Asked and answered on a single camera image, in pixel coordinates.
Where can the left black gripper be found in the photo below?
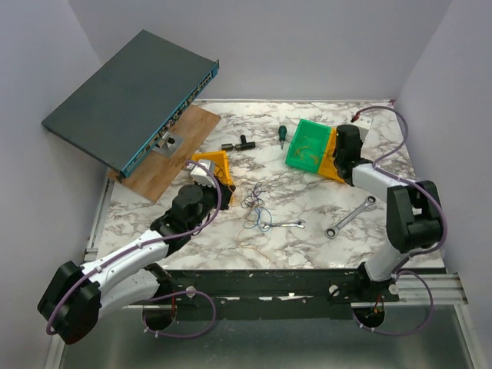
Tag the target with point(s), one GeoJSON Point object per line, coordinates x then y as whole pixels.
{"type": "Point", "coordinates": [227, 193]}

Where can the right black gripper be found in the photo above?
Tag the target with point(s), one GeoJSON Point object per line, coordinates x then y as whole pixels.
{"type": "Point", "coordinates": [360, 144]}

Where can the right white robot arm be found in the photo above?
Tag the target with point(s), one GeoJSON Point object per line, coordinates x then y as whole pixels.
{"type": "Point", "coordinates": [414, 220]}

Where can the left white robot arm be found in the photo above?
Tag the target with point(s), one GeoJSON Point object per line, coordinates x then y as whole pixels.
{"type": "Point", "coordinates": [79, 295]}

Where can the yellow bin on right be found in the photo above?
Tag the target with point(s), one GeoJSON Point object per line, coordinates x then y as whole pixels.
{"type": "Point", "coordinates": [327, 168]}

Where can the yellow bin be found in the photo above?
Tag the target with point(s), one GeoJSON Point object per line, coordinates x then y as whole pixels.
{"type": "Point", "coordinates": [327, 168]}
{"type": "Point", "coordinates": [221, 172]}

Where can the green plastic bin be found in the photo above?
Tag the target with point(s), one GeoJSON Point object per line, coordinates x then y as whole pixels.
{"type": "Point", "coordinates": [307, 146]}

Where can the yellow bin on left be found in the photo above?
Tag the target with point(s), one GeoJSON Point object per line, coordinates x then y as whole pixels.
{"type": "Point", "coordinates": [221, 172]}

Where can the brown wooden board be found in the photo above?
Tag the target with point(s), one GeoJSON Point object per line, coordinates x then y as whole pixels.
{"type": "Point", "coordinates": [161, 166]}

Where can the black T pipe fitting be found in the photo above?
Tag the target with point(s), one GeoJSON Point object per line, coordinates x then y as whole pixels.
{"type": "Point", "coordinates": [241, 146]}

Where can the small open-end wrench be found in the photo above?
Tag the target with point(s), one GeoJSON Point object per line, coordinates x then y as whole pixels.
{"type": "Point", "coordinates": [266, 226]}

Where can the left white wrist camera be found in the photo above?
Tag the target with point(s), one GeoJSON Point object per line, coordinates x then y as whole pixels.
{"type": "Point", "coordinates": [202, 175]}

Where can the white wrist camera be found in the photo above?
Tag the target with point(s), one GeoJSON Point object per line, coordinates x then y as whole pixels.
{"type": "Point", "coordinates": [202, 175]}
{"type": "Point", "coordinates": [363, 123]}

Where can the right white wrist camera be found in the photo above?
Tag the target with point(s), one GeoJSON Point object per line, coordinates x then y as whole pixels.
{"type": "Point", "coordinates": [363, 123]}

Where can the metal bracket with knob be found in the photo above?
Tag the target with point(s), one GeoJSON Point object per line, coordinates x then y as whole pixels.
{"type": "Point", "coordinates": [168, 144]}

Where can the green handled screwdriver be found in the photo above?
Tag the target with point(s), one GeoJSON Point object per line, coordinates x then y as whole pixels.
{"type": "Point", "coordinates": [282, 135]}

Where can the ratcheting ring wrench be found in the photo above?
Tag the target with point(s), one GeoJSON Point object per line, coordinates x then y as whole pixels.
{"type": "Point", "coordinates": [333, 230]}

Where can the grey network switch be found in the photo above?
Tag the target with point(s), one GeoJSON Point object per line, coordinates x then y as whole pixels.
{"type": "Point", "coordinates": [124, 109]}

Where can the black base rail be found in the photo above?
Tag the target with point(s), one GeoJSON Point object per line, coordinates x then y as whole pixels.
{"type": "Point", "coordinates": [338, 294]}

